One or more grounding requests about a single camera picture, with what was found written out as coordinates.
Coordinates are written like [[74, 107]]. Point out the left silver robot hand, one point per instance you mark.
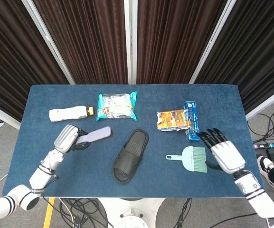
[[65, 137]]

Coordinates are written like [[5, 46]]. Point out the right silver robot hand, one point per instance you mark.
[[227, 154]]

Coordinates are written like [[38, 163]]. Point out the lavender scrub brush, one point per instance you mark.
[[96, 134]]

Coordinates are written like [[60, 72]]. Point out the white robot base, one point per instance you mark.
[[132, 213]]

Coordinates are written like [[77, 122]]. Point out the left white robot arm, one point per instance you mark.
[[41, 175]]

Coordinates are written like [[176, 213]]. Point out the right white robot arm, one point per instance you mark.
[[257, 194]]

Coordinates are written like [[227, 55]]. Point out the mint green dust brush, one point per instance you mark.
[[193, 159]]

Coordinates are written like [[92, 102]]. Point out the white label tea bottle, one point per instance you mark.
[[65, 114]]

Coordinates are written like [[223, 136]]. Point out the blue table cloth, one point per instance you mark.
[[79, 173]]

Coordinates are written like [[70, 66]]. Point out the white black sneaker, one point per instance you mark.
[[265, 165]]

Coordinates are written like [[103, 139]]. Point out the black power strip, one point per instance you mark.
[[269, 145]]

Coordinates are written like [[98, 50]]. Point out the blue cardboard box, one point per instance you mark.
[[191, 111]]

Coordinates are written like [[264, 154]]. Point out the teal clear snack packet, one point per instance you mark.
[[116, 107]]

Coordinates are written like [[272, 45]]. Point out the yellow orange snack bag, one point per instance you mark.
[[172, 120]]

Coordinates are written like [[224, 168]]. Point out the black rubber slide sandal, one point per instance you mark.
[[127, 159]]

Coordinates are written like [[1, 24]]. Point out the yellow floor tape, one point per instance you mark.
[[49, 213]]

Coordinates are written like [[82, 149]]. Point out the brown pleated partition panel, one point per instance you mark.
[[89, 42], [250, 47], [13, 59], [174, 42]]

